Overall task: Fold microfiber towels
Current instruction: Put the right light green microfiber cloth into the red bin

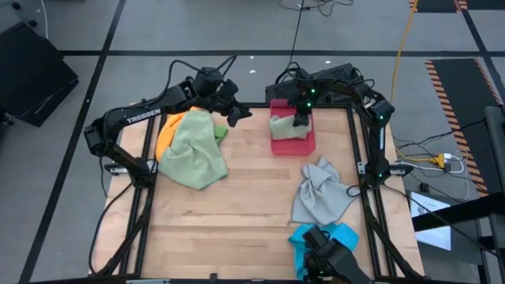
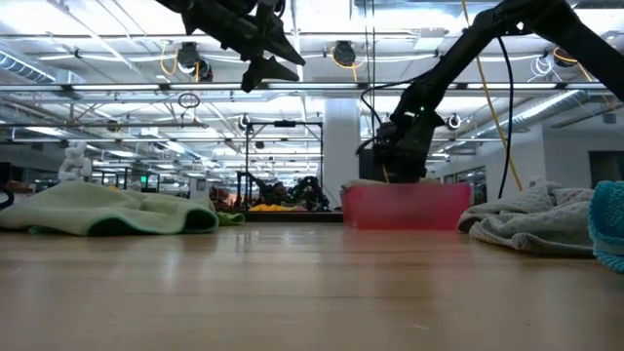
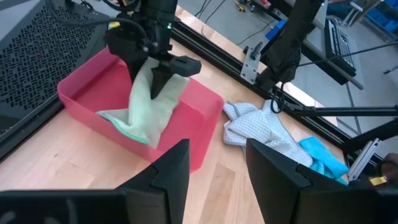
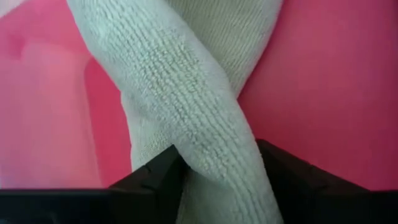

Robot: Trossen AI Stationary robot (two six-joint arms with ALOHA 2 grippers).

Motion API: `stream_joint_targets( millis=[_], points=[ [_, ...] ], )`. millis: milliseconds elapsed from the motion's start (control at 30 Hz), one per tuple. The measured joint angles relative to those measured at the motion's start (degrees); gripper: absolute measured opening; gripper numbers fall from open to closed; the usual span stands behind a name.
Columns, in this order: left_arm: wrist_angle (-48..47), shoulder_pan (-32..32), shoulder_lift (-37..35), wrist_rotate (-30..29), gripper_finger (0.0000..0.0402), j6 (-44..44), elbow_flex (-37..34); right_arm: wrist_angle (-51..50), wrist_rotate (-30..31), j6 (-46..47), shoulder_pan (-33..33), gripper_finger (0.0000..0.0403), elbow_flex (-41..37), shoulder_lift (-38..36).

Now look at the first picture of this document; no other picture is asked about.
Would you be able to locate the hazard-striped black floor mat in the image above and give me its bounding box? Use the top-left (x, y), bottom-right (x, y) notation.
top-left (409, 0), bottom-right (505, 13)
top-left (425, 58), bottom-right (505, 198)

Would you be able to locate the white power cable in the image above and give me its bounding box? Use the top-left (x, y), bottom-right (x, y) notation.
top-left (394, 151), bottom-right (471, 200)

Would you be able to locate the orange microfiber towel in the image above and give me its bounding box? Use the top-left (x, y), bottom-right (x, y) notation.
top-left (155, 106), bottom-right (202, 163)

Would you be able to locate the bright green microfiber towel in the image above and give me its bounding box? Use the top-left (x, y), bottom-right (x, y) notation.
top-left (212, 124), bottom-right (229, 145)

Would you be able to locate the large black case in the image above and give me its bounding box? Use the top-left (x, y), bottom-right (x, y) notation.
top-left (0, 21), bottom-right (80, 128)

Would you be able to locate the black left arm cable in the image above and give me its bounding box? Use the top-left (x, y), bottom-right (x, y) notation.
top-left (88, 157), bottom-right (136, 274)

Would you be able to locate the yellow plug connector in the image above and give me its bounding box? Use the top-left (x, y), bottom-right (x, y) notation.
top-left (395, 149), bottom-right (447, 169)

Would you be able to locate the grey microfiber towel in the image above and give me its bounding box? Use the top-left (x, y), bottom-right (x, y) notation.
top-left (290, 155), bottom-right (361, 226)

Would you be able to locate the black metal table frame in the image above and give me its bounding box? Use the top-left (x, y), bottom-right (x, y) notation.
top-left (89, 88), bottom-right (426, 284)

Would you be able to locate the blue microfiber towel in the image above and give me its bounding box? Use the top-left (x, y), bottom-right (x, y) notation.
top-left (287, 222), bottom-right (360, 282)

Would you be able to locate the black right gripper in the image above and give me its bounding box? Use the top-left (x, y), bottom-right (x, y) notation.
top-left (293, 94), bottom-right (316, 128)

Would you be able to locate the black stand beam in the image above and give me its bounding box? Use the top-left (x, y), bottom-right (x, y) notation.
top-left (411, 105), bottom-right (505, 284)

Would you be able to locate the silver base bracket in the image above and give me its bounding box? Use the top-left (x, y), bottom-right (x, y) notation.
top-left (388, 163), bottom-right (414, 177)
top-left (104, 163), bottom-right (159, 177)

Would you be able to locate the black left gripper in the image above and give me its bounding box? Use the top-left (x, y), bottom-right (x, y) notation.
top-left (215, 78), bottom-right (253, 128)

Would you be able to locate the black hanging cable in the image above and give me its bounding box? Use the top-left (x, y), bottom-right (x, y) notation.
top-left (275, 0), bottom-right (355, 84)

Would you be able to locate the pale green microfiber towel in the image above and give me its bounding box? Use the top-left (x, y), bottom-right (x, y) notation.
top-left (157, 109), bottom-right (230, 191)

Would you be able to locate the yellow hanging cable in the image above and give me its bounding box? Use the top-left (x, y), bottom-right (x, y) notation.
top-left (385, 0), bottom-right (419, 106)

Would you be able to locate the black perforated computer case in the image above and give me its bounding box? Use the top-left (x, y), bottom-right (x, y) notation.
top-left (264, 62), bottom-right (368, 106)

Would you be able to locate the pale green tagged towel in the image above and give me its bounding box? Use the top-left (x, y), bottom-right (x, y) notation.
top-left (269, 114), bottom-right (312, 141)

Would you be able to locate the white printed sheet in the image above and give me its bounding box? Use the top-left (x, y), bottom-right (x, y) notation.
top-left (408, 190), bottom-right (453, 252)

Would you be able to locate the red plastic tray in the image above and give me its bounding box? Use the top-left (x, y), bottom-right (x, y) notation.
top-left (269, 98), bottom-right (316, 157)

